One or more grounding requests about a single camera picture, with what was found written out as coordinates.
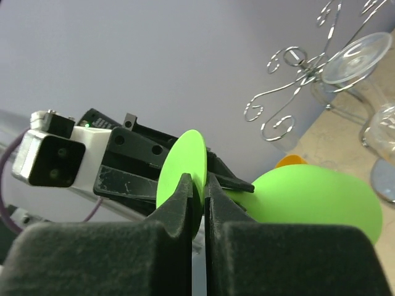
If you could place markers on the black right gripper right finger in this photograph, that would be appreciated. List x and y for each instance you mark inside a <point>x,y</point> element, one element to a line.
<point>244,257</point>

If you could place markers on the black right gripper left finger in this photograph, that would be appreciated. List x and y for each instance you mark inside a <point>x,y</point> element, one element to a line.
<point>152,257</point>

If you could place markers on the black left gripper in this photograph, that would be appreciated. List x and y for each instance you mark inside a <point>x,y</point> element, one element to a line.
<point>226,178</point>

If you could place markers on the green plastic goblet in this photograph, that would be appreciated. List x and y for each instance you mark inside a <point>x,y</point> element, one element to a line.
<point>299,193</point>

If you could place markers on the clear wine glass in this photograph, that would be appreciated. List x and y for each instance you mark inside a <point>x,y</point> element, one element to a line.
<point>351,71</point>

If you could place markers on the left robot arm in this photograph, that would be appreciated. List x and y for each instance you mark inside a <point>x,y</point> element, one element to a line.
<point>133,158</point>

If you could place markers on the orange plastic goblet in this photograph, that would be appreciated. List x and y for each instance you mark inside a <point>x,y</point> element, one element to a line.
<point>291,160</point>

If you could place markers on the silver wire wine glass rack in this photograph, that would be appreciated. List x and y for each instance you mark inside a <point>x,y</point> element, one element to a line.
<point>309,72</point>

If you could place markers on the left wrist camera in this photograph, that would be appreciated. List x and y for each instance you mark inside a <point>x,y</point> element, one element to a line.
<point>55,152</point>

